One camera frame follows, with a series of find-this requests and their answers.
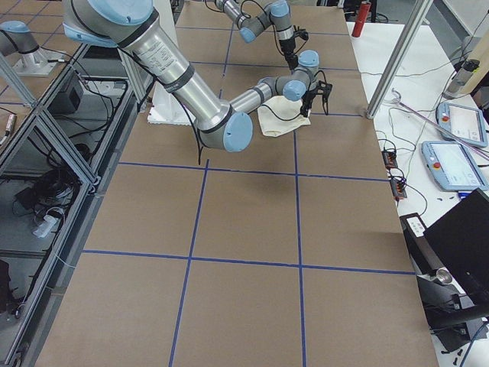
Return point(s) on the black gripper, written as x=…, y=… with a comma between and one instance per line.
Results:
x=309, y=98
x=286, y=47

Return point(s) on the cream long-sleeve cat shirt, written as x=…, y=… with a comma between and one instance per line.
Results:
x=279, y=116

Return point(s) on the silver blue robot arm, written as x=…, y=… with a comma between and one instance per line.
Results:
x=134, y=28
x=275, y=15

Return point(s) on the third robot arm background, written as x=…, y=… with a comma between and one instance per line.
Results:
x=16, y=38

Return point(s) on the red cylinder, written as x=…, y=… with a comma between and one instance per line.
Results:
x=363, y=11

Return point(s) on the black relay box far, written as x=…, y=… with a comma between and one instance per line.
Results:
x=390, y=159

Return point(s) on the black relay box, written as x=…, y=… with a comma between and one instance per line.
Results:
x=398, y=187
x=390, y=159

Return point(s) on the black relay box near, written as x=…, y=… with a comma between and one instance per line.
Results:
x=398, y=187

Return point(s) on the near blue teach pendant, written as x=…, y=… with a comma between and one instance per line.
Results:
x=452, y=166

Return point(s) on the blue teach pendant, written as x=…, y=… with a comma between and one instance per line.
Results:
x=464, y=122
x=452, y=166

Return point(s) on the far blue teach pendant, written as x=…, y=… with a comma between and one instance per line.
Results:
x=464, y=122

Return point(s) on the aluminium frame post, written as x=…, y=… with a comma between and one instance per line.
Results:
x=404, y=41

